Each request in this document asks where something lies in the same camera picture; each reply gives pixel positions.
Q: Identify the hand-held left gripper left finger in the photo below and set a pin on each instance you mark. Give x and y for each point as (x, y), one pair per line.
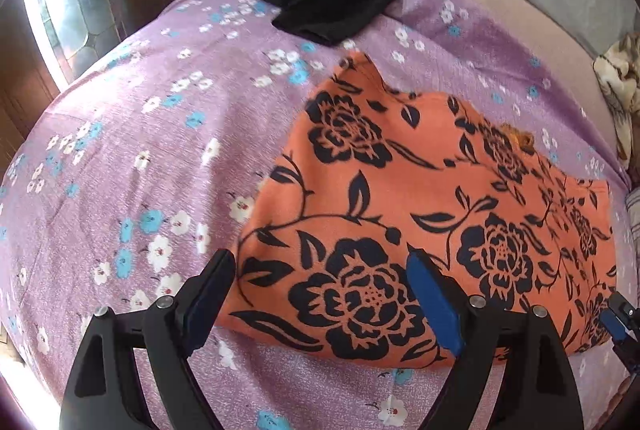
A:
(205, 310)

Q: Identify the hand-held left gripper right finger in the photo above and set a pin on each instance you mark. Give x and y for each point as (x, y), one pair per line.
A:
(435, 305)

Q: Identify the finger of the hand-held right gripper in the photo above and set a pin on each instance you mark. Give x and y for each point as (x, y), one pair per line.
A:
(614, 326)

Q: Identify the orange black floral dress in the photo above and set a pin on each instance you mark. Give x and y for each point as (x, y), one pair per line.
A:
(375, 190)

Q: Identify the striped cushion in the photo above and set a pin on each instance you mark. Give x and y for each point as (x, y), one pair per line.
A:
(635, 220)

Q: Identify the purple floral bedsheet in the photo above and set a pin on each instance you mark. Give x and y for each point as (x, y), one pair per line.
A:
(125, 135)

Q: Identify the beige patterned blanket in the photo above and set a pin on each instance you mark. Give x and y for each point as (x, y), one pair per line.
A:
(622, 85)

